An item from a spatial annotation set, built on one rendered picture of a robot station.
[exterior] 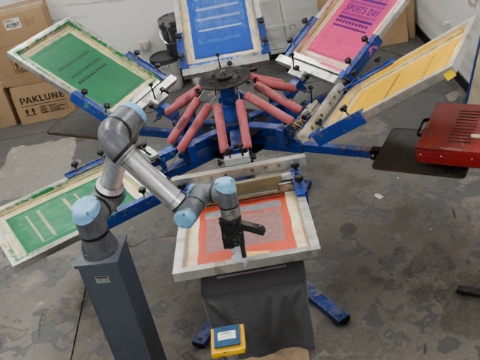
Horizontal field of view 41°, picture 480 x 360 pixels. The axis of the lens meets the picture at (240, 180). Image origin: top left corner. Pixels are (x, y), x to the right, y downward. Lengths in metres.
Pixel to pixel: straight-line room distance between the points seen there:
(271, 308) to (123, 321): 0.64
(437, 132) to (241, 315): 1.31
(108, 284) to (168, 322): 1.38
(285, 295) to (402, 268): 1.50
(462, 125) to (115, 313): 1.86
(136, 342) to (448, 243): 2.21
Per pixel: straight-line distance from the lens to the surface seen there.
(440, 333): 3.78
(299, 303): 2.81
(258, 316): 2.84
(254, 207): 2.99
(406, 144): 3.51
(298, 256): 2.53
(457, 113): 3.46
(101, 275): 2.72
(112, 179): 2.59
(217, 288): 2.75
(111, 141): 2.31
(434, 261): 4.21
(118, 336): 2.95
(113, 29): 7.11
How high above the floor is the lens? 2.76
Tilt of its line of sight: 32 degrees down
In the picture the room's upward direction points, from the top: 12 degrees counter-clockwise
